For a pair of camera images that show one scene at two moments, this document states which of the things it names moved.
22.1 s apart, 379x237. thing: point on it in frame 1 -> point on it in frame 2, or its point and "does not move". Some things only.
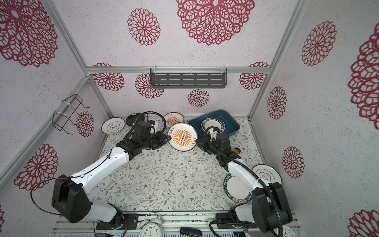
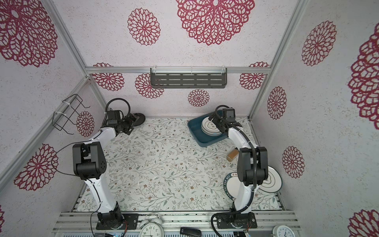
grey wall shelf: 190,78 does not move
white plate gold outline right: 267,173 does not move
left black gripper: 162,138 -> 132,121
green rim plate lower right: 235,190 does not move
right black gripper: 204,146 -> 215,121
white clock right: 286,231 does not move
